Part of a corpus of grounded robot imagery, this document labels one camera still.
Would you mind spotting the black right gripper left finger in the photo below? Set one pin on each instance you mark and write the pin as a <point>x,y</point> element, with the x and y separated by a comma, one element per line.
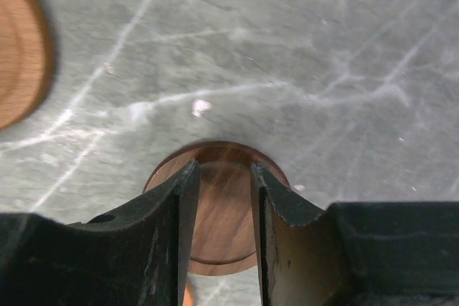
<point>135,254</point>

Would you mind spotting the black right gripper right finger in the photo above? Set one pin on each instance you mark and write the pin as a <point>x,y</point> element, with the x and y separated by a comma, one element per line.
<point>312,256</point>

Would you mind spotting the dark walnut wooden coaster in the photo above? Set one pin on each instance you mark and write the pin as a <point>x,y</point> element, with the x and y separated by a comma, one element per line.
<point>223,242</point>

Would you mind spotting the light orange wooden coaster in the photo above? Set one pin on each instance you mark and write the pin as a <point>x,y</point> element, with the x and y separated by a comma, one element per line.
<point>27,59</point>

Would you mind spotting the yellow plastic tray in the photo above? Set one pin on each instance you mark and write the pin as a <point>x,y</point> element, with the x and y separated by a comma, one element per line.
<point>188,295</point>

